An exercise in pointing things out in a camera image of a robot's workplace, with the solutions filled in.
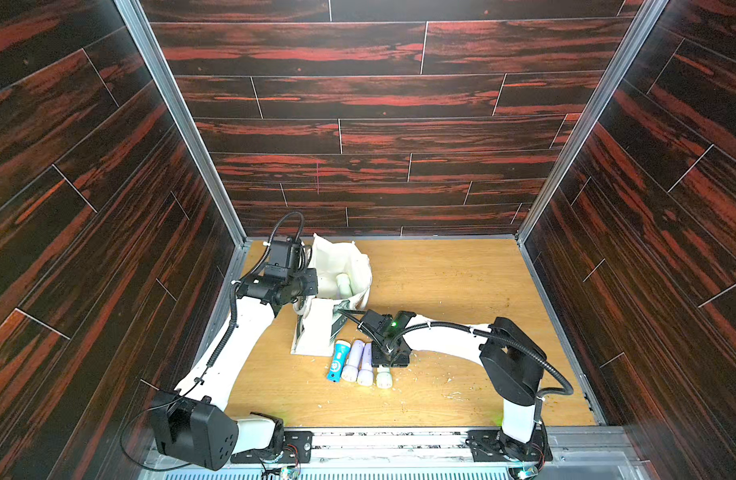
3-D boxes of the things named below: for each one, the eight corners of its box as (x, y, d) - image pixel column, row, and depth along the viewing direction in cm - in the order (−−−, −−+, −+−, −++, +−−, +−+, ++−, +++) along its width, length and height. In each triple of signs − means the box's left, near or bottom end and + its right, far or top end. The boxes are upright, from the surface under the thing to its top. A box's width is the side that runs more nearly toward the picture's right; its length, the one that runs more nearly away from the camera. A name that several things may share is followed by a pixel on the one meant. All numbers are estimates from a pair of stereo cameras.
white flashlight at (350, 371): (341, 381, 87) (340, 376, 84) (352, 343, 95) (352, 337, 92) (355, 384, 86) (355, 380, 83) (366, 346, 94) (366, 341, 91)
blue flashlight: (326, 380, 86) (325, 377, 83) (337, 342, 93) (336, 338, 91) (341, 383, 85) (340, 380, 83) (350, 344, 93) (350, 340, 91)
